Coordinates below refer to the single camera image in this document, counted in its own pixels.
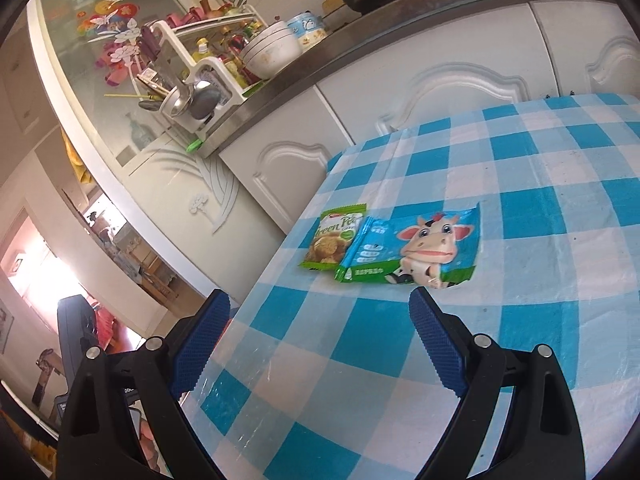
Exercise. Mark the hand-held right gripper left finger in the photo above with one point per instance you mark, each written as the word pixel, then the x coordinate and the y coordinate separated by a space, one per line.
pixel 200 340

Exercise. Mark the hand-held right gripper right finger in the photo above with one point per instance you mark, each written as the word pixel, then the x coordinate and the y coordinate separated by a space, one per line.
pixel 440 340

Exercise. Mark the blue cartoon cow packet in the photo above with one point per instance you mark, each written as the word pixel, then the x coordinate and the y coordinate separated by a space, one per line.
pixel 425 245

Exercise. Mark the pink plastic bucket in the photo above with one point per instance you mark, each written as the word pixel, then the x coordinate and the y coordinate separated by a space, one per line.
pixel 147 440

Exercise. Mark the green snack packet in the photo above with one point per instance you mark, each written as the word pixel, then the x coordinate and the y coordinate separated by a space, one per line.
pixel 330 240

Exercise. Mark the blue white checkered tablecloth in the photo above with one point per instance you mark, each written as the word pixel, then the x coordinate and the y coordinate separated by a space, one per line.
pixel 550 185

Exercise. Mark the green plastic clip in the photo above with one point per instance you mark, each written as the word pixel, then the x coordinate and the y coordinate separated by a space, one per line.
pixel 195 146

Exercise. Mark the steel ladle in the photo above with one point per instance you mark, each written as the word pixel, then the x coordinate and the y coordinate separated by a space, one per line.
pixel 206 100

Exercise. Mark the colourful flower decal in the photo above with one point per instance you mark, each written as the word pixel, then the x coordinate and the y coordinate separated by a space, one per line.
pixel 120 50

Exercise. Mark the white kitchen cabinet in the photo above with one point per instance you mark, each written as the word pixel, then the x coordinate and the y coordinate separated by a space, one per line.
pixel 450 60

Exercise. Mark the group of condiment bottles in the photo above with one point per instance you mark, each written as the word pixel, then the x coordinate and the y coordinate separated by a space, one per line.
pixel 235 42

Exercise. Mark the white dish rack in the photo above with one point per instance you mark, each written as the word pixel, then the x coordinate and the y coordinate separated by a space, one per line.
pixel 167 32

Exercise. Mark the steel kitchen countertop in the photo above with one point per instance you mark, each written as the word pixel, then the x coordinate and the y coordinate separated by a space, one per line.
pixel 350 30

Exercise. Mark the blue white mug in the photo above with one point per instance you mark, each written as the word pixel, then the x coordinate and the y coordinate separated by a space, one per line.
pixel 307 30

